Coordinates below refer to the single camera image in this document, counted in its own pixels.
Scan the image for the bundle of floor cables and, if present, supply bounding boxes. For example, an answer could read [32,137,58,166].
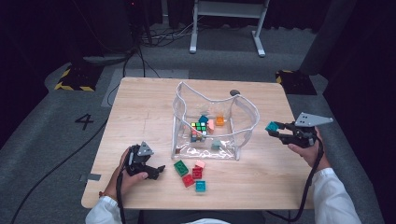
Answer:
[139,17,207,49]

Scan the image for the person's white shirt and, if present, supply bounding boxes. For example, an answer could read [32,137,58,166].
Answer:
[182,217,232,224]

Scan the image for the green toy brick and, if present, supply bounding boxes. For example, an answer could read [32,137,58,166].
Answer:
[173,159,191,178]

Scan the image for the person's right hand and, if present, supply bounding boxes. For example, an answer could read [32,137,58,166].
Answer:
[286,127,332,173]

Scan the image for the black looped floor cable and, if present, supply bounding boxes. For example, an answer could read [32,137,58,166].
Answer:
[106,46,162,108]

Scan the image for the grey flat stand base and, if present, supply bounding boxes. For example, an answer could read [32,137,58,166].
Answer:
[81,52,136,67]

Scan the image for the person's left hand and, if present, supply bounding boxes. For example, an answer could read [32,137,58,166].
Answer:
[102,147,149,201]

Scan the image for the black yellow-striped floor base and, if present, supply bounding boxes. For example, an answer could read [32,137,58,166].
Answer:
[275,69,318,96]
[53,63,105,93]

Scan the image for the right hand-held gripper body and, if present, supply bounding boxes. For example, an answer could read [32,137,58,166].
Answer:
[284,111,334,149]

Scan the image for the black equipment with red light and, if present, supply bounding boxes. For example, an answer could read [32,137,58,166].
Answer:
[92,0,142,56]

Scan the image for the left hand-held gripper cable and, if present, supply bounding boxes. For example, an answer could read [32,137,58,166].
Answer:
[115,169,127,224]

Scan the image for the right hand-held gripper cable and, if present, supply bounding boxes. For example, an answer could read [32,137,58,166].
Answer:
[265,136,326,224]

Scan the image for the white metal stand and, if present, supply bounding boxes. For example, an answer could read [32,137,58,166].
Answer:
[189,0,271,58]

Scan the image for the grey pillar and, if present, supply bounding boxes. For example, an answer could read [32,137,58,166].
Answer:
[298,0,358,77]

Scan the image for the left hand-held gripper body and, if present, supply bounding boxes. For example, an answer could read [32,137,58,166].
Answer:
[124,141,155,176]

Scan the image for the colourful puzzle cube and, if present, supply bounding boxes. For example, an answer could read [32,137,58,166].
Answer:
[189,121,208,144]

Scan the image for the clear plastic bag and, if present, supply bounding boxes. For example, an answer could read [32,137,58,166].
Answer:
[170,80,262,161]

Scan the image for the hand-held gripper cable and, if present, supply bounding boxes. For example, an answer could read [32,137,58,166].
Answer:
[265,136,326,224]
[115,169,127,224]

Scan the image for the long black floor cable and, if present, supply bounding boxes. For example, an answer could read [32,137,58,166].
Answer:
[10,118,110,224]

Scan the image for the red toy brick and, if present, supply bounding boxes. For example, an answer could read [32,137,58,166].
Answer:
[181,173,196,189]
[191,166,205,180]

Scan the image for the grey tape strip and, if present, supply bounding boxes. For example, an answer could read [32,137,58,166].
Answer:
[78,173,103,183]

